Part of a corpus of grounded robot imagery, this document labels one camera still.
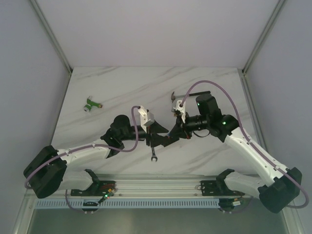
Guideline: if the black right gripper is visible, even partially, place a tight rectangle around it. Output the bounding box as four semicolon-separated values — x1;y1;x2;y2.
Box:
169;110;210;139

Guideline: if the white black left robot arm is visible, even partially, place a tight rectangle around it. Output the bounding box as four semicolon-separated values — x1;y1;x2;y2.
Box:
23;115;168;198

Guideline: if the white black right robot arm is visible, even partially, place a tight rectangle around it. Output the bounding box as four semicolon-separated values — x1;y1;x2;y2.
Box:
169;94;302;214

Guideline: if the silver open-end wrench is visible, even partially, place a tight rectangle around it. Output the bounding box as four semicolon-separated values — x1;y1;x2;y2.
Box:
151;147;158;162

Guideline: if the green white connector plug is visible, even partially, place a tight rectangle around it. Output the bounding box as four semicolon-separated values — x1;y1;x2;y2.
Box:
83;96;103;112

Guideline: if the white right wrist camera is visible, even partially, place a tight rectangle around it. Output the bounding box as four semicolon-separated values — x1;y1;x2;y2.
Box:
171;99;186;123

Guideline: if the claw hammer black handle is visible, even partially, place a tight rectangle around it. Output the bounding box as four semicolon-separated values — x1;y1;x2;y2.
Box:
170;90;211;101

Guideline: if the aluminium rail frame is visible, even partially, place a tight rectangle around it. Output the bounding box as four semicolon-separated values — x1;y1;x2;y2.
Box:
14;0;312;234

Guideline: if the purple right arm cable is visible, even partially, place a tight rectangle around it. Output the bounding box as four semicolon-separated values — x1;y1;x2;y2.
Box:
180;80;307;215

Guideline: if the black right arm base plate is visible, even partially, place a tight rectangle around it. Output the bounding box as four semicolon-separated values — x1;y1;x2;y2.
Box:
200;180;245;196

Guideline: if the white slotted cable duct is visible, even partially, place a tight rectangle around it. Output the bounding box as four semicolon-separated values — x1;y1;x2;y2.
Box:
35;198;220;209

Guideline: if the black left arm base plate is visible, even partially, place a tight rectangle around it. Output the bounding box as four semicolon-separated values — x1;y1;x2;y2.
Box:
70;180;116;196

